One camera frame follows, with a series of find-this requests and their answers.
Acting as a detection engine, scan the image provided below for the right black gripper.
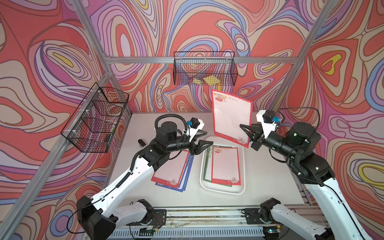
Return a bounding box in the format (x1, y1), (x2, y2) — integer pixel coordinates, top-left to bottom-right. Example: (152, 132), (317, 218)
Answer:
(239, 123), (299, 160)

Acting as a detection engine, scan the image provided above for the red bordered stationery sheet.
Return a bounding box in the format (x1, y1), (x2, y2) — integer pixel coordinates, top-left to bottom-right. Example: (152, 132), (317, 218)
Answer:
(151, 151), (190, 188)

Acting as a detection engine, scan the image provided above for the blue floral stationery sheet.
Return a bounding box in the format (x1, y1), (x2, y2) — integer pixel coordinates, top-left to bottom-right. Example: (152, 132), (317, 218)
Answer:
(155, 175), (188, 193)

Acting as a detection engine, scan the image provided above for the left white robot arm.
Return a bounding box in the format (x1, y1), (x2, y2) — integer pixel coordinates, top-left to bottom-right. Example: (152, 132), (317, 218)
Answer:
(77, 115), (213, 240)

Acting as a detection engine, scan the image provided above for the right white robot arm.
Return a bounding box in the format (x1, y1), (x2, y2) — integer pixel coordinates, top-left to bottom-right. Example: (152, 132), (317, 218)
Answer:
(240, 122), (371, 240)

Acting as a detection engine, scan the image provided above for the green bordered stationery sheet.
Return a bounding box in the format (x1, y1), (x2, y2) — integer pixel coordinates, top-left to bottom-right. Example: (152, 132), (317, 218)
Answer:
(202, 145), (233, 189)

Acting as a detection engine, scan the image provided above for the white plastic storage tray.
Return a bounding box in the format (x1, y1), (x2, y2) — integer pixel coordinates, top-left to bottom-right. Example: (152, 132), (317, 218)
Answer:
(200, 136), (246, 196)

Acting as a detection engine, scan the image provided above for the black white marker pen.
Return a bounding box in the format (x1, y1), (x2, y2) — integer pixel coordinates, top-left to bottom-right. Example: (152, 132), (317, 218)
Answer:
(138, 139), (147, 148)

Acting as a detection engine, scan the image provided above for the yellow sticky note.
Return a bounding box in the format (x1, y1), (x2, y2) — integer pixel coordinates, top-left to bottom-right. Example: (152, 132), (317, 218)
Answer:
(204, 75), (221, 86)

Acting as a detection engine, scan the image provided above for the back black wire basket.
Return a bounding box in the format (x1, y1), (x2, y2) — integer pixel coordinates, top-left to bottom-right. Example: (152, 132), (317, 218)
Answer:
(173, 50), (238, 87)

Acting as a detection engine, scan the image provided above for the black wire basket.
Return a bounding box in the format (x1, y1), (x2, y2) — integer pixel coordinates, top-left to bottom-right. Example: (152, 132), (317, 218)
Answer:
(61, 83), (129, 153)
(173, 50), (238, 87)

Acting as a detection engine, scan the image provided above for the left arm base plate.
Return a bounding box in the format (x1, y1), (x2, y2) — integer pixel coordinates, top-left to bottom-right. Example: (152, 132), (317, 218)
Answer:
(148, 209), (167, 227)

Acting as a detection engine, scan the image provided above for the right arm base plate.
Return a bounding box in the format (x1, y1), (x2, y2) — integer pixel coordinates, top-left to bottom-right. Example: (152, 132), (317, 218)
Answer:
(241, 208), (268, 225)

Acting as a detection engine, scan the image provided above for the left black wire basket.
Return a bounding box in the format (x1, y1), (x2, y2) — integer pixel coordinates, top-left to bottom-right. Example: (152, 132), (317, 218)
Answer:
(61, 83), (129, 153)

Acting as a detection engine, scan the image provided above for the aluminium frame rail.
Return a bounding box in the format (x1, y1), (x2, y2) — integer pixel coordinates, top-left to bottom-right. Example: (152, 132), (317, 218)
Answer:
(106, 57), (299, 64)

